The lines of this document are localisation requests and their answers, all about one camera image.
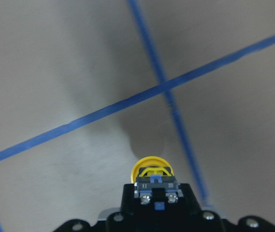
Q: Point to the yellow push button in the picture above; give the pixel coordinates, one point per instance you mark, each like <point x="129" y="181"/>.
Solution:
<point x="155" y="184"/>

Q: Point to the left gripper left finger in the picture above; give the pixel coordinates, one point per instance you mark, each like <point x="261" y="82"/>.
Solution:
<point x="119" y="221"/>

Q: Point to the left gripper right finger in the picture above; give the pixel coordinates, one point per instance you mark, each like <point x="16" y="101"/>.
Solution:
<point x="199" y="220"/>

